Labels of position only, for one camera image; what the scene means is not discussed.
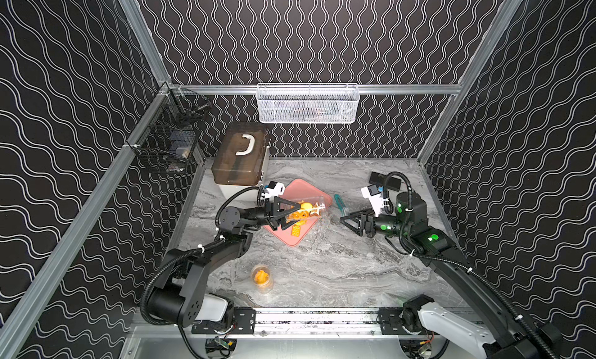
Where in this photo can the black battery pack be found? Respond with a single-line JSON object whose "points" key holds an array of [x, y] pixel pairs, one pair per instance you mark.
{"points": [[378, 179]]}

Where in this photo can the teal utility knife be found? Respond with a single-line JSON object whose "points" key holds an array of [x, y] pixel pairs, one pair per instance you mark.
{"points": [[342, 207]]}

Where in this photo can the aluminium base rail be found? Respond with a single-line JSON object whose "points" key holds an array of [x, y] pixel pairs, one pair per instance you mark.
{"points": [[307, 323]]}

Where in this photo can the brown lid storage box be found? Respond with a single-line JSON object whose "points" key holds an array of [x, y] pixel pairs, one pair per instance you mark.
{"points": [[242, 159]]}

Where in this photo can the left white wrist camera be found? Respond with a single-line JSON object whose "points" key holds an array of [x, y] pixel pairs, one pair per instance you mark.
{"points": [[272, 190]]}

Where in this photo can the pink plastic tray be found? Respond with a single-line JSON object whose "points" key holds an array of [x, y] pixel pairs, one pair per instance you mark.
{"points": [[298, 189]]}

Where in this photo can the clear jar brown cookies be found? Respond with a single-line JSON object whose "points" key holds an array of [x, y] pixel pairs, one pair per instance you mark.
{"points": [[310, 207]]}

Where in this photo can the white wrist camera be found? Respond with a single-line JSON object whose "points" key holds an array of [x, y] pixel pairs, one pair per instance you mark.
{"points": [[376, 199], [272, 190]]}

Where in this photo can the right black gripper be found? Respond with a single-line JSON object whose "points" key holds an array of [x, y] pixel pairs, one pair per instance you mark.
{"points": [[369, 219]]}

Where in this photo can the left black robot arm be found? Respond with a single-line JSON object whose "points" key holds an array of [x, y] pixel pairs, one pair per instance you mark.
{"points": [[176, 293]]}

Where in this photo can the clear jar orange cookies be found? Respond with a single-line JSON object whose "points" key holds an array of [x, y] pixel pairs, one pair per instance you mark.
{"points": [[262, 277]]}

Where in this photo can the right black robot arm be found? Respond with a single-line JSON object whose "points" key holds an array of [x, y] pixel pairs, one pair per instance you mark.
{"points": [[400, 216]]}

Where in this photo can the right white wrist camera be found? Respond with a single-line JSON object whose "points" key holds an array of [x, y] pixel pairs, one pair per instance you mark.
{"points": [[376, 199]]}

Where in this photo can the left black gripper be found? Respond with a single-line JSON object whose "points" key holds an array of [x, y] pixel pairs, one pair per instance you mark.
{"points": [[268, 213]]}

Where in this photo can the black wire basket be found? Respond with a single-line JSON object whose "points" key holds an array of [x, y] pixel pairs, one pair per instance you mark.
{"points": [[170, 144]]}

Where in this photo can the yellow square waffle cookie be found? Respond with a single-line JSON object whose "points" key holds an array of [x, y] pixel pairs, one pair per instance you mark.
{"points": [[296, 231]]}

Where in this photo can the white wire basket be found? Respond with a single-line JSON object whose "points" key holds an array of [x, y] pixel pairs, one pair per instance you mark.
{"points": [[307, 103]]}

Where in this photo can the clear jar with cookies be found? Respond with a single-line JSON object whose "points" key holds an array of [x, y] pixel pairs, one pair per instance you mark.
{"points": [[320, 229]]}

